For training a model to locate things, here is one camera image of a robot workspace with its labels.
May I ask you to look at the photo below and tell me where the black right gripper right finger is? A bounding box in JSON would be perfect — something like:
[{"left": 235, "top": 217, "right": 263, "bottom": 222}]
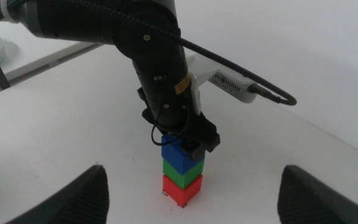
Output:
[{"left": 277, "top": 164, "right": 358, "bottom": 224}]

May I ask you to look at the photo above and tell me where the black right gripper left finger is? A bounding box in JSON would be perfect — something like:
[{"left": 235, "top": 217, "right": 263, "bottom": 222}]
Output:
[{"left": 6, "top": 164, "right": 110, "bottom": 224}]

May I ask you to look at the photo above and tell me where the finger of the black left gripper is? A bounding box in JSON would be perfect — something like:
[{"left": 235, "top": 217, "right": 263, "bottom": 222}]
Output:
[{"left": 181, "top": 139, "right": 207, "bottom": 162}]

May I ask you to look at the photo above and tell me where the blue cube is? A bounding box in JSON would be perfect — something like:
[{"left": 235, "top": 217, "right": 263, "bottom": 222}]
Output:
[{"left": 161, "top": 133, "right": 206, "bottom": 176}]

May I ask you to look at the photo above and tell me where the green cube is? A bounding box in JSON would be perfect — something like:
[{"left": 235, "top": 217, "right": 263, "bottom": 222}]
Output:
[{"left": 162, "top": 158, "right": 205, "bottom": 191}]

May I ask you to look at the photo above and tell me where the red cube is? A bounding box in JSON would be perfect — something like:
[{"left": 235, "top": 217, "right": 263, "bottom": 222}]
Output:
[{"left": 162, "top": 174, "right": 204, "bottom": 208}]

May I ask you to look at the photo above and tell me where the thin black cable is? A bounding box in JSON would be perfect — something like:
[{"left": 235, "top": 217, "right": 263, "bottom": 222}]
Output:
[{"left": 150, "top": 74, "right": 194, "bottom": 147}]

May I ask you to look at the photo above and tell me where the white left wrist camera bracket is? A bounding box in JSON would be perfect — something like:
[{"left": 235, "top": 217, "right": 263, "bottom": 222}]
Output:
[{"left": 185, "top": 53, "right": 251, "bottom": 116}]

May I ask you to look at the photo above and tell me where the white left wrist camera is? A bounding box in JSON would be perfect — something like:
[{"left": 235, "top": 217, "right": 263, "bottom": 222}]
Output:
[{"left": 209, "top": 72, "right": 258, "bottom": 104}]

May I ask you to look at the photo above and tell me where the black braided cable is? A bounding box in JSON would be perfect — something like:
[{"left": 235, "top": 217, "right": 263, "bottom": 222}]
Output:
[{"left": 6, "top": 0, "right": 298, "bottom": 106}]

